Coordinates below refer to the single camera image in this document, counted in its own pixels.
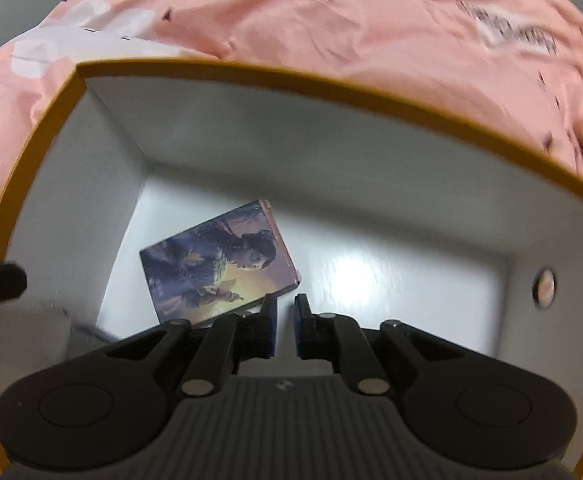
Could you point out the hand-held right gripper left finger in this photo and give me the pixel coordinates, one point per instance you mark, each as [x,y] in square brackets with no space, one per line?
[270,327]

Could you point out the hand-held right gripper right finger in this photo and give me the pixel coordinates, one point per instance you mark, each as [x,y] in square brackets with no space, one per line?
[300,327]

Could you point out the small illustrated card box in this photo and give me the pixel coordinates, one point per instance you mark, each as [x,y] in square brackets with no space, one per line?
[211,265]

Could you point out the pink printed bedsheet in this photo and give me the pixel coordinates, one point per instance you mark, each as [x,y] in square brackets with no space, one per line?
[321,25]

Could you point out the orange-rimmed white storage box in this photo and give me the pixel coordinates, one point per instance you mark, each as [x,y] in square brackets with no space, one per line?
[321,200]

